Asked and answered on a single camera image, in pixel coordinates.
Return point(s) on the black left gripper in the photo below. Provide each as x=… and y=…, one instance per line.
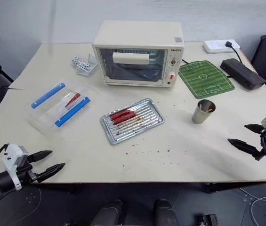
x=25, y=170

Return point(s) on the clear plastic storage box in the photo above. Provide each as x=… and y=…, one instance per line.
x=45, y=117

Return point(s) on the steel cup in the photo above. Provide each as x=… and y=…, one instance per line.
x=202, y=116

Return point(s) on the blue box clip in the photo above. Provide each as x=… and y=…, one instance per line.
x=72, y=111
x=48, y=95

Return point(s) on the black rectangular case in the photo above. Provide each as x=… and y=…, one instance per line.
x=243, y=74

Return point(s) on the red sausage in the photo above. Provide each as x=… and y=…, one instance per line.
x=72, y=100
x=128, y=111
x=123, y=115
x=122, y=119

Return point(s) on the green soccer field mat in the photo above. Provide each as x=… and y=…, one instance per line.
x=205, y=80

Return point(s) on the dark rounded shape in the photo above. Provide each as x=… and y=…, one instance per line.
x=163, y=212
x=109, y=213

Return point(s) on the white power strip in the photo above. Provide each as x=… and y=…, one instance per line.
x=215, y=46

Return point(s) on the small clear dice box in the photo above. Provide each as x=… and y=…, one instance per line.
x=86, y=70

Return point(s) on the ribbed metal baking tray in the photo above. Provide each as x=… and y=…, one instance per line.
x=144, y=131

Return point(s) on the cream toaster oven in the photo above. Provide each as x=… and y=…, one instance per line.
x=137, y=35

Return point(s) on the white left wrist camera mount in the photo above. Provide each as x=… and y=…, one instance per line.
x=11, y=153

